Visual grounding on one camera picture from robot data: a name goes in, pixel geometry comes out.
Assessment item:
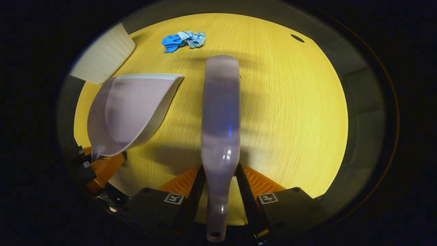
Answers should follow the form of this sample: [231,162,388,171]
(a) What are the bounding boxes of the pale purple dustpan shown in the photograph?
[87,73,185,160]

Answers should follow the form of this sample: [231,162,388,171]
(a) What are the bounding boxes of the small pale purple broom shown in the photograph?
[201,55,241,242]

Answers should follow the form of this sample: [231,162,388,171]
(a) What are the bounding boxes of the white round garbage bin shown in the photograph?
[70,23,136,85]

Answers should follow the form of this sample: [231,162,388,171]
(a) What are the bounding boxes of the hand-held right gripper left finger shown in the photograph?
[119,165,206,237]

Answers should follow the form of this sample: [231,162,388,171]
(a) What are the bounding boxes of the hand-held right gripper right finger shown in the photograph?
[235,163,329,240]

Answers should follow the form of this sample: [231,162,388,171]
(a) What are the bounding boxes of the pale blue paper scrap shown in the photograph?
[178,31,206,49]

